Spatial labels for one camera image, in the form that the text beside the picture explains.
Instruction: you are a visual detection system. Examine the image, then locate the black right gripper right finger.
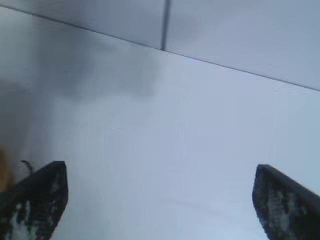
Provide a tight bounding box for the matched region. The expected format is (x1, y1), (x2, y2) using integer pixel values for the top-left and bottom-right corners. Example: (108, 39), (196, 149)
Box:
(251, 163), (320, 240)

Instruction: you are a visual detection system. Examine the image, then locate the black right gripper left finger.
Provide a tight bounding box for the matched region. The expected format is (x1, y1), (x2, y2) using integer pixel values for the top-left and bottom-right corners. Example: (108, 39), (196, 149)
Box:
(0, 160), (69, 240)

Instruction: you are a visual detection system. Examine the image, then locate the brown wicker basket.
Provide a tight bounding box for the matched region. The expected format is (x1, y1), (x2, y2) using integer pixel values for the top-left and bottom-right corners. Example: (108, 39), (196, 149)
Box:
(0, 144), (13, 193)

